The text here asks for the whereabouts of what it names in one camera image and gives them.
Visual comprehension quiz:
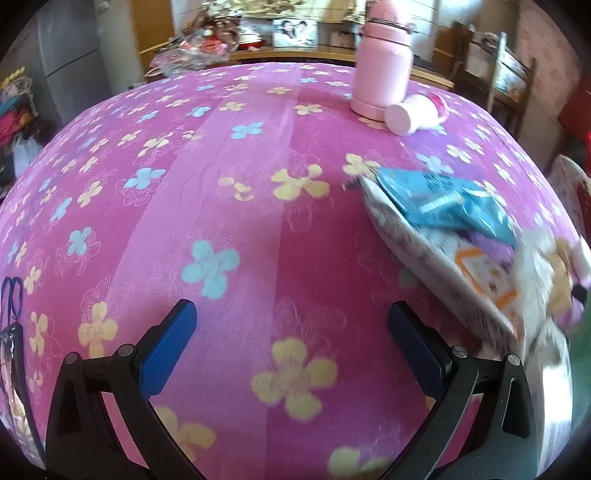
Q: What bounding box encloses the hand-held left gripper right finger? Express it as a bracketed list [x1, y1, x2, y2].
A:
[388, 301, 541, 480]

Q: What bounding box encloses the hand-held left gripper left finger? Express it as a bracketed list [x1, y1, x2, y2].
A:
[45, 299, 218, 480]

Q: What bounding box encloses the orange and white box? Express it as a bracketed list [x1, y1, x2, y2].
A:
[455, 244, 522, 324]

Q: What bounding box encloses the purple soft item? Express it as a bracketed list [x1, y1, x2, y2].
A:
[468, 231, 515, 264]

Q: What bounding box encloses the white fluffy bundle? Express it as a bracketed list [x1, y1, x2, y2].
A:
[512, 228, 591, 328]

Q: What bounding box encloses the blue plastic packet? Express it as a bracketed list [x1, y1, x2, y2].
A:
[375, 167, 518, 247]

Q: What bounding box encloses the pink floral tablecloth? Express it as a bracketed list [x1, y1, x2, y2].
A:
[0, 62, 585, 480]

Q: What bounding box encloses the dark printed packet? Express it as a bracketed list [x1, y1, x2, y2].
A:
[0, 323, 44, 467]

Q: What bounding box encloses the white bottle with pink label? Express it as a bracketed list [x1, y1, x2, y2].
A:
[385, 92, 448, 136]

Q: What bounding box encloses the wooden cabinet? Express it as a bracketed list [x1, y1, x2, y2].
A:
[139, 44, 455, 90]

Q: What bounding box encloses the pile of clothes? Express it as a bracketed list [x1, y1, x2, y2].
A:
[0, 67, 51, 185]

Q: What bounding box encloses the pink insulated bottle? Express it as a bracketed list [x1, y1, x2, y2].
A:
[349, 0, 415, 121]

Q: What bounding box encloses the wooden chair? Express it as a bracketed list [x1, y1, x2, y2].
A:
[455, 21, 539, 139]

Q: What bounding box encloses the plastic wrapped bouquet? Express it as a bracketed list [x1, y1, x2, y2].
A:
[148, 9, 241, 81]

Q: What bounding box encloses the grey refrigerator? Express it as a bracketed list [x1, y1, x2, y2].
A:
[9, 0, 153, 125]

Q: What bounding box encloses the floral covered air conditioner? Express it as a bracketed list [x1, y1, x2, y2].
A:
[519, 0, 585, 93]

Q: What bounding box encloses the yellow floral cover cloth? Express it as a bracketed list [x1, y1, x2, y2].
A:
[240, 0, 365, 24]

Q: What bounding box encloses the small couple photo frame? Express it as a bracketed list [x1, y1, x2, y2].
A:
[271, 18, 318, 48]

